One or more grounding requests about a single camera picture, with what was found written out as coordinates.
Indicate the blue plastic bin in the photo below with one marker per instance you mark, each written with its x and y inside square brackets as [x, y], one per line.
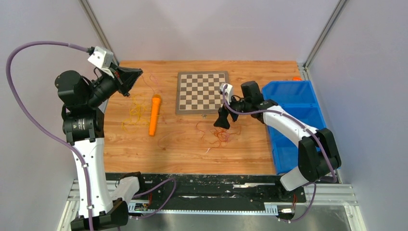
[298, 114]

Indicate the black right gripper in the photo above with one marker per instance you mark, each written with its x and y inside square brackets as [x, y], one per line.
[222, 121]

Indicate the wooden chessboard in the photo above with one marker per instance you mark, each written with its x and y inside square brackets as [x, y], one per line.
[198, 92]

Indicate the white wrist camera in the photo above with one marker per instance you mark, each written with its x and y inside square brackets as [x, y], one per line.
[226, 90]
[101, 57]

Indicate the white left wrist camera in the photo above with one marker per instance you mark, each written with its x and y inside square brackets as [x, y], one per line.
[101, 57]

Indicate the aluminium frame post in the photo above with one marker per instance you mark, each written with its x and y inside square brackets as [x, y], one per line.
[90, 14]
[339, 7]

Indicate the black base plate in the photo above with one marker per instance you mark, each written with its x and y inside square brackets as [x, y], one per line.
[200, 192]

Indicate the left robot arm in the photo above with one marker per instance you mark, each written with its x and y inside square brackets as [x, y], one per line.
[83, 126]

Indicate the orange plastic carrot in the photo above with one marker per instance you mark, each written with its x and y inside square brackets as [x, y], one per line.
[156, 103]

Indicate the left aluminium frame post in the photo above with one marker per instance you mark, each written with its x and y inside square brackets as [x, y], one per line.
[90, 14]

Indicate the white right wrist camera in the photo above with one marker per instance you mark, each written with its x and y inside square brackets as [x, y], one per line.
[226, 90]

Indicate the right aluminium frame post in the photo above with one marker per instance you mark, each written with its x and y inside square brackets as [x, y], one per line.
[339, 7]

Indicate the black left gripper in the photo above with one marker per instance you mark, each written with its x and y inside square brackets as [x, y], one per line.
[125, 78]

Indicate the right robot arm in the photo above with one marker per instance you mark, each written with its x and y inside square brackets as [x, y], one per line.
[317, 150]

